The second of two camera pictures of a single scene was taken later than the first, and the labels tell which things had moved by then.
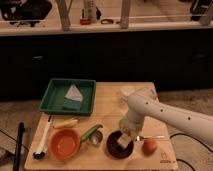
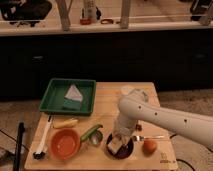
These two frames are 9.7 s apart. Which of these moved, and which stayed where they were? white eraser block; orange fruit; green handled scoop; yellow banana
Moved: white eraser block
Stayed: yellow banana; orange fruit; green handled scoop
